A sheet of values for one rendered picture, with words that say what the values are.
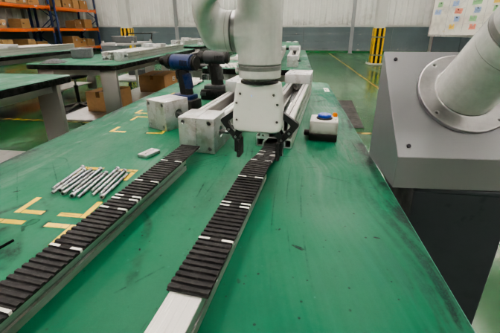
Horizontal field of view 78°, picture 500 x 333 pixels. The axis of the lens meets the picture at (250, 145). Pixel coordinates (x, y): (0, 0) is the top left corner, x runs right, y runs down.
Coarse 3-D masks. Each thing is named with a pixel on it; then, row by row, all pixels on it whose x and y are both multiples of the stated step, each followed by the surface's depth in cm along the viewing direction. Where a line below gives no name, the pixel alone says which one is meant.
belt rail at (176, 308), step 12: (264, 180) 66; (252, 204) 56; (240, 228) 49; (216, 288) 39; (168, 300) 34; (180, 300) 34; (192, 300) 34; (204, 300) 35; (156, 312) 33; (168, 312) 33; (180, 312) 33; (192, 312) 33; (204, 312) 36; (156, 324) 31; (168, 324) 31; (180, 324) 31; (192, 324) 32
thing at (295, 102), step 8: (288, 88) 125; (304, 88) 124; (288, 96) 127; (296, 96) 110; (304, 96) 116; (288, 104) 111; (296, 104) 98; (304, 104) 122; (288, 112) 89; (296, 112) 90; (296, 120) 93; (288, 128) 84; (256, 136) 87; (264, 136) 86; (272, 136) 87; (256, 144) 88; (288, 144) 88
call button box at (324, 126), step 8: (312, 120) 90; (320, 120) 90; (328, 120) 90; (336, 120) 90; (312, 128) 90; (320, 128) 90; (328, 128) 89; (336, 128) 89; (312, 136) 91; (320, 136) 91; (328, 136) 90; (336, 136) 90
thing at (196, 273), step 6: (180, 270) 38; (186, 270) 38; (192, 270) 38; (198, 270) 38; (204, 270) 38; (180, 276) 37; (186, 276) 37; (192, 276) 37; (198, 276) 37; (204, 276) 37; (210, 276) 37; (216, 276) 37; (210, 282) 36
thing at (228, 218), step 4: (212, 216) 49; (216, 216) 49; (220, 216) 49; (224, 216) 49; (228, 216) 49; (232, 216) 49; (236, 216) 49; (216, 220) 48; (220, 220) 48; (224, 220) 48; (228, 220) 48; (232, 220) 48; (236, 220) 48; (240, 220) 48
